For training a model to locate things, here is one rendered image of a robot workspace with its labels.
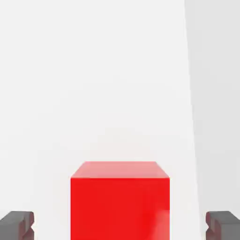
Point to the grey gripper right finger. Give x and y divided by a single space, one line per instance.
226 226

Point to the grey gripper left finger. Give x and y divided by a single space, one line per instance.
13 226

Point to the small red cube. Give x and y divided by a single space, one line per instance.
120 206

